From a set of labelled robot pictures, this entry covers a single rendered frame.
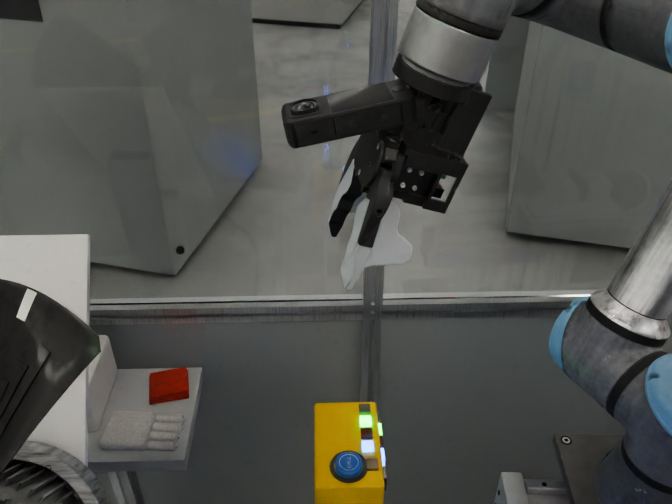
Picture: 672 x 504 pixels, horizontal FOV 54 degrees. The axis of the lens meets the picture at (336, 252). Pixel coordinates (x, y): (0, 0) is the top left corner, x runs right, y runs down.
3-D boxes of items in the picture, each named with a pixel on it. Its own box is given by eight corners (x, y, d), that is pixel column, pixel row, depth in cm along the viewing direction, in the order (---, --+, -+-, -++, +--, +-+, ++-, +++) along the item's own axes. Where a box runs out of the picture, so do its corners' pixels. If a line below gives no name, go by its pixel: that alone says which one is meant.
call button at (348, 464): (334, 457, 97) (334, 450, 96) (361, 457, 97) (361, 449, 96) (335, 481, 94) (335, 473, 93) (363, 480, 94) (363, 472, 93)
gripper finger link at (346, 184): (373, 245, 71) (411, 194, 64) (322, 234, 69) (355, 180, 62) (372, 222, 73) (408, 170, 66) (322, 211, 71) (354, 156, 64)
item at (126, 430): (113, 416, 130) (111, 408, 129) (187, 418, 130) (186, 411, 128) (99, 451, 123) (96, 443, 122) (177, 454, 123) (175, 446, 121)
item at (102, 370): (44, 372, 140) (30, 333, 134) (120, 370, 140) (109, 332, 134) (14, 436, 126) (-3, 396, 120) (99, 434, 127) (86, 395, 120)
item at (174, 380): (149, 377, 139) (148, 370, 138) (188, 371, 140) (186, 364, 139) (149, 405, 132) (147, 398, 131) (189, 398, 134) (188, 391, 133)
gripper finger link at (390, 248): (402, 306, 61) (430, 211, 59) (343, 295, 59) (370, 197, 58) (391, 297, 64) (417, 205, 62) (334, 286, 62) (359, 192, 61)
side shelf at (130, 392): (37, 380, 142) (33, 370, 140) (203, 376, 143) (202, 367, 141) (-7, 474, 122) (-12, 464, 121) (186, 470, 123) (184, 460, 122)
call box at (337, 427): (315, 443, 111) (314, 401, 105) (374, 442, 112) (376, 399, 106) (315, 530, 98) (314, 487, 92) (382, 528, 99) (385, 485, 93)
